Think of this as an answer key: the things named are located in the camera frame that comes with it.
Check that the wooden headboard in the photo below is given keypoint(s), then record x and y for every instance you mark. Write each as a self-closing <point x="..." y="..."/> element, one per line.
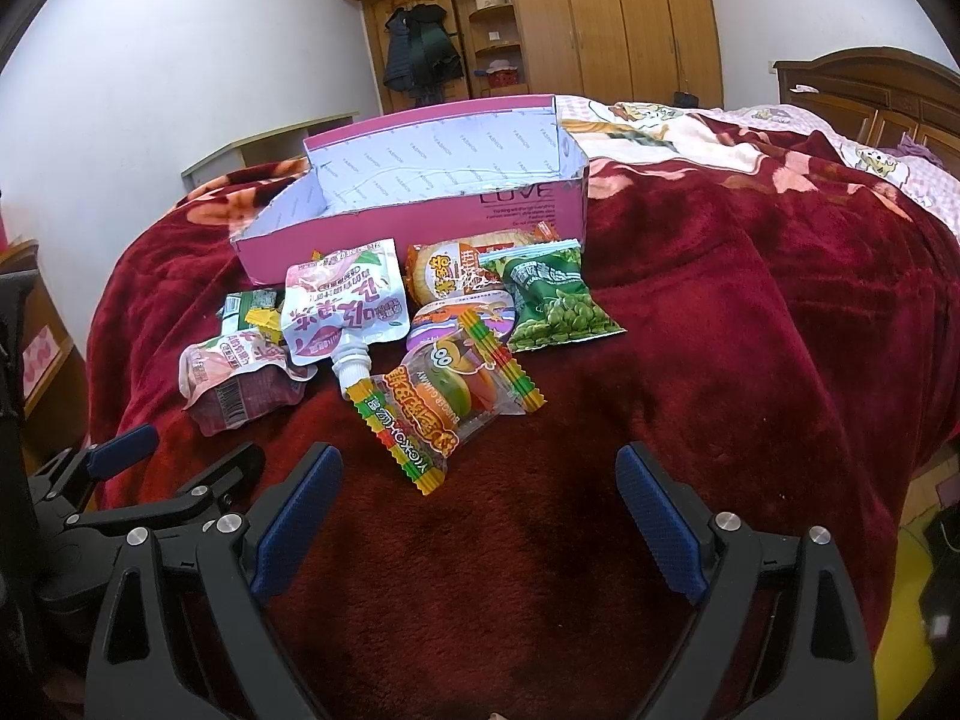
<point x="875" y="95"/>

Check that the low white shelf unit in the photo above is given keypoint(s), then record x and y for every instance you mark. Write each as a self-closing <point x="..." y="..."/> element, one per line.
<point x="280" y="144"/>

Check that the burger gummy candy packet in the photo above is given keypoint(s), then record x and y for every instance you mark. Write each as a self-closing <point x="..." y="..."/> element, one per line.
<point x="441" y="394"/>

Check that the pink checked cartoon bedsheet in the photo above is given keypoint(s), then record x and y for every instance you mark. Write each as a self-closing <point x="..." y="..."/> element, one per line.
<point x="650" y="133"/>

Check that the dark red floral blanket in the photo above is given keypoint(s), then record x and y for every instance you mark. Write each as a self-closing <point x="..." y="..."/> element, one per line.
<point x="790" y="351"/>

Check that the red pot on shelf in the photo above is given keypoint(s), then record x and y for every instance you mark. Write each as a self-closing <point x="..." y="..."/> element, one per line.
<point x="499" y="74"/>

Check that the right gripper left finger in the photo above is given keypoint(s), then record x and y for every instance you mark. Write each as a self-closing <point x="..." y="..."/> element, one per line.
<point x="181" y="632"/>

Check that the green peas snack bag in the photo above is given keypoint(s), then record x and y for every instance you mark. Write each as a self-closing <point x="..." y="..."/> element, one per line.
<point x="552" y="302"/>

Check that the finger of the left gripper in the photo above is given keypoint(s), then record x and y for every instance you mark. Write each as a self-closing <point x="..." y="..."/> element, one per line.
<point x="116" y="455"/>

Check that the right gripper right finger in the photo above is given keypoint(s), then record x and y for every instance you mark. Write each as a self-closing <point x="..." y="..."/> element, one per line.
<point x="814" y="659"/>

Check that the large peach jelly pouch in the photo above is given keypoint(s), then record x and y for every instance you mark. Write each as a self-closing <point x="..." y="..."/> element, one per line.
<point x="337" y="307"/>

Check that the small green snack bag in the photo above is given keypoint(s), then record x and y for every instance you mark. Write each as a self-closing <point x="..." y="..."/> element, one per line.
<point x="237" y="305"/>

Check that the rice cracker orange pack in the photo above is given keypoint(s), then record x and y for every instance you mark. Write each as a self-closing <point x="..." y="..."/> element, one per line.
<point x="452" y="268"/>

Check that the black bag by wardrobe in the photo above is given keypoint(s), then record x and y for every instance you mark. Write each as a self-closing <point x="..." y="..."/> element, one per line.
<point x="685" y="100"/>

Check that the wooden side cabinet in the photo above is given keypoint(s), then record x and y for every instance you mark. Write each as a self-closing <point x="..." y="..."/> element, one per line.
<point x="54" y="380"/>

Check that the pink cardboard box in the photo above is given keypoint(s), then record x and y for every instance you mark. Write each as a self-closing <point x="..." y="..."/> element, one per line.
<point x="421" y="176"/>

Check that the yellow candy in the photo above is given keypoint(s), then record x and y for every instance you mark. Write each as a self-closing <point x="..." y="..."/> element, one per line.
<point x="267" y="321"/>

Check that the dark hanging coats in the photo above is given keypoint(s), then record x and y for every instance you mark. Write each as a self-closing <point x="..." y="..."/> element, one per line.
<point x="421" y="57"/>

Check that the wooden wardrobe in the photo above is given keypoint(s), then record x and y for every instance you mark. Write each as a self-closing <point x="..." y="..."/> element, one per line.
<point x="611" y="50"/>

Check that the small peach jelly pouch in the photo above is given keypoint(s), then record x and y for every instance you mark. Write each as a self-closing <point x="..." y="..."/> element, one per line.
<point x="238" y="377"/>

